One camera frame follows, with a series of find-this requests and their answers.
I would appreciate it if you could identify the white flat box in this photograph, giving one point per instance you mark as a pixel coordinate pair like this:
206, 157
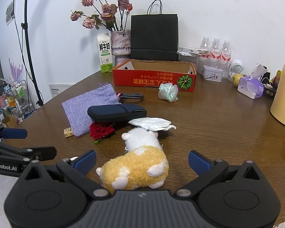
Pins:
192, 50

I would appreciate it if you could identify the purple decorative plant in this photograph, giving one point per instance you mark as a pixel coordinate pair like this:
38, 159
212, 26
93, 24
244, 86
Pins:
15, 71

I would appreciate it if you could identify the small brown cardboard box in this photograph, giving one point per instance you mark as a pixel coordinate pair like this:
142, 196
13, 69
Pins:
9, 121

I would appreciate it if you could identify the black paper bag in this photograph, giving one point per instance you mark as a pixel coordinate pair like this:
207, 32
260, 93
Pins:
154, 35

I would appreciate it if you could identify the white and green milk carton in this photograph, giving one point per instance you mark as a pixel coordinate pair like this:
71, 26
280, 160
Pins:
104, 52

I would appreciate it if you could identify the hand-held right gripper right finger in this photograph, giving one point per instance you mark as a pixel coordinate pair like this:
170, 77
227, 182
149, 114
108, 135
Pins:
199, 162

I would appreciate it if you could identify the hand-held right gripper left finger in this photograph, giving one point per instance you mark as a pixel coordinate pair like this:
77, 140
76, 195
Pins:
86, 160

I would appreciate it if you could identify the white printed tin box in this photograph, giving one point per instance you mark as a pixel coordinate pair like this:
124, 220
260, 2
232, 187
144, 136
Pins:
212, 74

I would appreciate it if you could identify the red cardboard box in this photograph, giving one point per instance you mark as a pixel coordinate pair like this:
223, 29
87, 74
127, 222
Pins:
144, 80

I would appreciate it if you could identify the red artificial rose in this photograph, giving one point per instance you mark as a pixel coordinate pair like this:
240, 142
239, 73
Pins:
99, 130

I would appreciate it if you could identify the small wooden block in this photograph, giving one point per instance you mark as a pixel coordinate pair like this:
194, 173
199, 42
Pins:
68, 132

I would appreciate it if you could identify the purple knit pouch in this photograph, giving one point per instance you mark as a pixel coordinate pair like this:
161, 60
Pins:
85, 99

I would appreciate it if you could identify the black light stand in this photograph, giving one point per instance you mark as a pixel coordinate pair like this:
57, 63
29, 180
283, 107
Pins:
28, 40

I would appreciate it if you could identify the small white fan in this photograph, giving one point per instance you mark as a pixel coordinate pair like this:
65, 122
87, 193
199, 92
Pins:
236, 67

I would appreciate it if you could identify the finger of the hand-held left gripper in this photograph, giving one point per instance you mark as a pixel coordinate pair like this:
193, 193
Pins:
42, 153
14, 133

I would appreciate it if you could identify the colourful snack packet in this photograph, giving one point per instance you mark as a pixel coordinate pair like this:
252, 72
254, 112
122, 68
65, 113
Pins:
277, 76

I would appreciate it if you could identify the pink speckled vase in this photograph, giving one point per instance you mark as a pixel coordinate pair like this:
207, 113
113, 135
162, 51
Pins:
120, 45

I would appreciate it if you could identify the white tissue packet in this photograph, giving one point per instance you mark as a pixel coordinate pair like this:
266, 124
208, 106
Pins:
149, 123

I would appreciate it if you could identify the small dark box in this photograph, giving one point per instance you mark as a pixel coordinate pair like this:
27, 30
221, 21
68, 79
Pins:
269, 91

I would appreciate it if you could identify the navy zip case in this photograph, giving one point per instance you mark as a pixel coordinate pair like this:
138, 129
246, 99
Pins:
116, 112

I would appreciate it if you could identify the wall paper sheet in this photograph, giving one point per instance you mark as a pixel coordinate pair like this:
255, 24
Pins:
10, 13

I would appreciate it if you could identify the bunch of dried roses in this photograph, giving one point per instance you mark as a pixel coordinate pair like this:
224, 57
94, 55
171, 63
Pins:
106, 10

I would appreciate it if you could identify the purple tissue pack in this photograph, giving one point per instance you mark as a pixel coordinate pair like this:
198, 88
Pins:
250, 87

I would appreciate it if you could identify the iridescent crumpled wrap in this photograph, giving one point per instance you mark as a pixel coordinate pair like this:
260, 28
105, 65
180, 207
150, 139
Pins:
167, 92

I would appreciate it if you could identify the yellow and white plush toy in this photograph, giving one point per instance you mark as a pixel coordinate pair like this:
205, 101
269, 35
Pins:
137, 163

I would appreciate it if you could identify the clear plastic container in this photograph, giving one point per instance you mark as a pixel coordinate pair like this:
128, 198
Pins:
187, 58

